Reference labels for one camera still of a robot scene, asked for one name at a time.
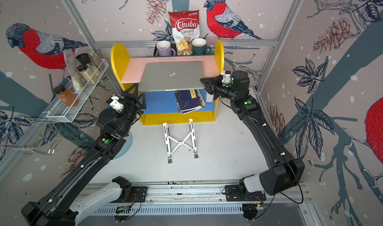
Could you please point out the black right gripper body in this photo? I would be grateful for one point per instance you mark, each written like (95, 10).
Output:
(214, 85)

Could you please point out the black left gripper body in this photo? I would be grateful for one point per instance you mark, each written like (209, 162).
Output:
(133, 99)

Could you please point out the silver laptop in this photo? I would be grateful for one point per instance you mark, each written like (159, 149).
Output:
(171, 76)

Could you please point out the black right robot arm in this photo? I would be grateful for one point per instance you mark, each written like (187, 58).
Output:
(284, 171)

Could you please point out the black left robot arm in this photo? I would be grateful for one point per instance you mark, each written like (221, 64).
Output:
(61, 207)

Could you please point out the black lid spice jar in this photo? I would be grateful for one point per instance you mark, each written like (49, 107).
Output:
(87, 74)

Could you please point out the silver folding laptop stand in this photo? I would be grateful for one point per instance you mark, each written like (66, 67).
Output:
(172, 144)

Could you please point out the white grey book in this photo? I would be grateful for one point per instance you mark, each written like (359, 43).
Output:
(209, 97)

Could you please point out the dark blue book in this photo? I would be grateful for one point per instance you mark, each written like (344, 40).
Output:
(187, 101)

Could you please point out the stack of books underneath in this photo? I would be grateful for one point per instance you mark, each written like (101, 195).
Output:
(191, 103)

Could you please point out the cream floral plate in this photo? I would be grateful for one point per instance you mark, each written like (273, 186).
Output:
(125, 148)

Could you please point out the pink mug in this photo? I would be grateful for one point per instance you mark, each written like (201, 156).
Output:
(210, 45)

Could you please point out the green mug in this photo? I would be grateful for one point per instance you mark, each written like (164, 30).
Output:
(200, 47)

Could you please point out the rear spice jar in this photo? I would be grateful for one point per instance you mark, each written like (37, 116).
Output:
(96, 60)

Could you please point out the purple mug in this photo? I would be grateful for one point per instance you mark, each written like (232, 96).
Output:
(164, 49)

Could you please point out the orange spice jar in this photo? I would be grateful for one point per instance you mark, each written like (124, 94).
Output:
(66, 96)

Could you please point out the tall spice jar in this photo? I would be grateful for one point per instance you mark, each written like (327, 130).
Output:
(86, 63)

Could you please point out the Chuba chips bag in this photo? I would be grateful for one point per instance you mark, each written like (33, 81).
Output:
(185, 28)

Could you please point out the clear plastic bag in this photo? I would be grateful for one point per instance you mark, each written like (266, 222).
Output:
(77, 80)

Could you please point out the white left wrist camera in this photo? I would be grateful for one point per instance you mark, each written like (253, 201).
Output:
(114, 103)

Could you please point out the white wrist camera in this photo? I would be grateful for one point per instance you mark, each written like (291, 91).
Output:
(114, 103)
(226, 77)

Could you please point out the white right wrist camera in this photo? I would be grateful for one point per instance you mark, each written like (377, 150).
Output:
(226, 77)

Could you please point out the white wire wall rack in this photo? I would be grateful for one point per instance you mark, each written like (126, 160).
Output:
(59, 122)

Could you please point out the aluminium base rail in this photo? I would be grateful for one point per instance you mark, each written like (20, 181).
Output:
(180, 198)

